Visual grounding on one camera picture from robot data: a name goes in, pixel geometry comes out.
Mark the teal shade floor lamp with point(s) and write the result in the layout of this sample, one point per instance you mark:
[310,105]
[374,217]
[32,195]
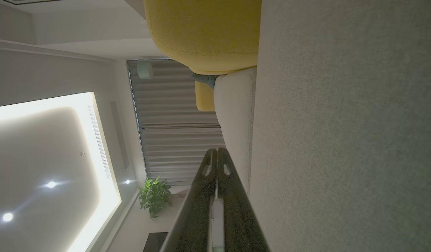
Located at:
[144,70]

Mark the yellow sofa armrest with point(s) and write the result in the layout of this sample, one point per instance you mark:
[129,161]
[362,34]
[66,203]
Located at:
[204,96]

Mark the grey fabric sofa chaise seat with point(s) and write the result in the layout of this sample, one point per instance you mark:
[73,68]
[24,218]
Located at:
[341,140]

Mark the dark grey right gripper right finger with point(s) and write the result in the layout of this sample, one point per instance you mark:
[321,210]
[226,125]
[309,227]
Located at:
[240,220]

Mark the teal throw cushion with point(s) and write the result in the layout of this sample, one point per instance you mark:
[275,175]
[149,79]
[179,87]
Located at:
[206,79]

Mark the grey sofa seat cushion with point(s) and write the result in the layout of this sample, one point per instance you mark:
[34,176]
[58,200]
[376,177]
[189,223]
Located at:
[234,122]

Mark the green leafy indoor tree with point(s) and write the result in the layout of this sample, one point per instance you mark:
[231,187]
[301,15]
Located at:
[154,197]

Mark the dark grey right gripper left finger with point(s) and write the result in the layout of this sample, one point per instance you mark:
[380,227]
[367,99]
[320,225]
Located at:
[194,217]

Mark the black flat screen television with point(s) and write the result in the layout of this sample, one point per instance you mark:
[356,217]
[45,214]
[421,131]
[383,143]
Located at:
[154,243]

